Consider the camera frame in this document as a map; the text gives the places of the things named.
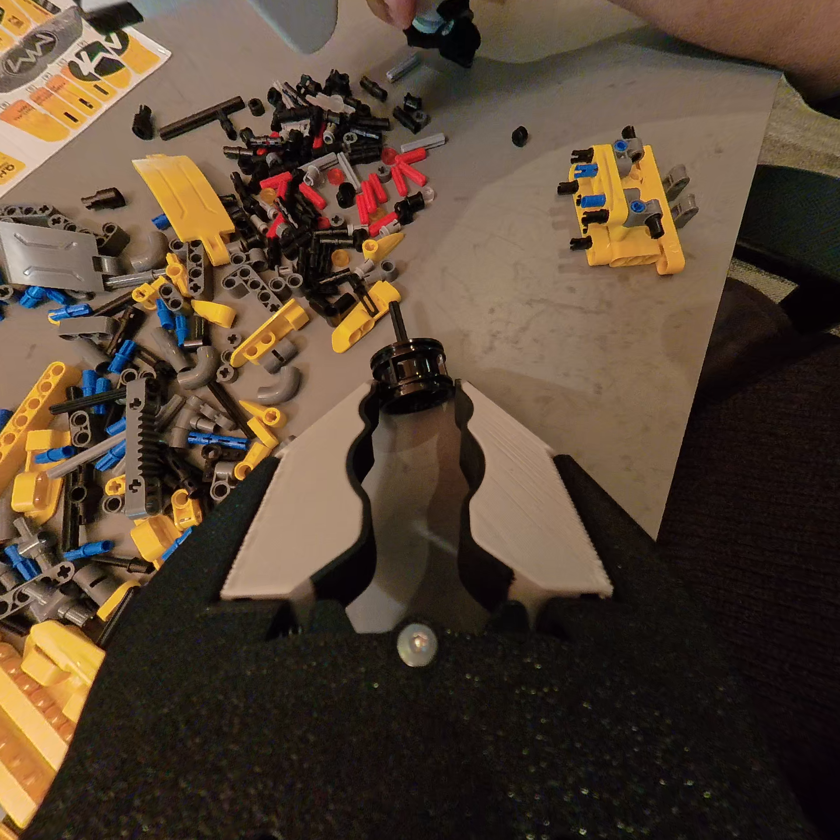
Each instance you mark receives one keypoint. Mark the black toy wheel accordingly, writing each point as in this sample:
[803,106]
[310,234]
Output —
[410,374]

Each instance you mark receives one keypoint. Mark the small yellow toy assembly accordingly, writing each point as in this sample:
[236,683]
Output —
[623,216]

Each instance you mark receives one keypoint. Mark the grey toy panel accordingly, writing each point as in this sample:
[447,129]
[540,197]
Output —
[52,256]

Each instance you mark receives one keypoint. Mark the short black toy axle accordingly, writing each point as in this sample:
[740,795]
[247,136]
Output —
[397,321]

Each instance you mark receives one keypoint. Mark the long black toy axle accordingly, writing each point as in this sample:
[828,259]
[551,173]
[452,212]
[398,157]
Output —
[197,121]

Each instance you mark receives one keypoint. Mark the black toy connector peg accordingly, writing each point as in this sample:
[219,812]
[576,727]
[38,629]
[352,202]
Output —
[143,121]

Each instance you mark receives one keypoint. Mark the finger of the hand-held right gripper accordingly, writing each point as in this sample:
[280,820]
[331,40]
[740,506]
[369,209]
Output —
[111,13]
[302,23]

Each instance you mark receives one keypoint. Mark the yellow toy vehicle section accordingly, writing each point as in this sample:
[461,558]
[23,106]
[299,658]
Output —
[39,722]

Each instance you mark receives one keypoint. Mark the long yellow holed beam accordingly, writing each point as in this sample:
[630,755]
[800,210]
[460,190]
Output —
[36,420]

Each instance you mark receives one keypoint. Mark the pile of toy building pieces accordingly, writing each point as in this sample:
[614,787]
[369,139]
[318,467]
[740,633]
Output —
[295,197]

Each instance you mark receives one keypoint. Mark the person's right forearm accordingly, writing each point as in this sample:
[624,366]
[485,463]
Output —
[754,33]

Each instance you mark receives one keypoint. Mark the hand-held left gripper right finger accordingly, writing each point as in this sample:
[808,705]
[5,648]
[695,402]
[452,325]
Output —
[538,518]

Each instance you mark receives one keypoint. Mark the person's dark knit sweater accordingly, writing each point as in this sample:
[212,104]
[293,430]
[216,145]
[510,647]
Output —
[754,459]

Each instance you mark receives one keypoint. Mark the yellow sticker sheet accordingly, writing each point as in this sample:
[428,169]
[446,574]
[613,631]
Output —
[65,92]

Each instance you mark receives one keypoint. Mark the yellow curved toy panel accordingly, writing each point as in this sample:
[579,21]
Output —
[187,203]

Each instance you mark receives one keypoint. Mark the grey toy gear rack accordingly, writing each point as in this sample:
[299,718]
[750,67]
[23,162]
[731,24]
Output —
[143,453]

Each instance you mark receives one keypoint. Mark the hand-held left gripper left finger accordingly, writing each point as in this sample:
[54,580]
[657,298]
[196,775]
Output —
[302,525]

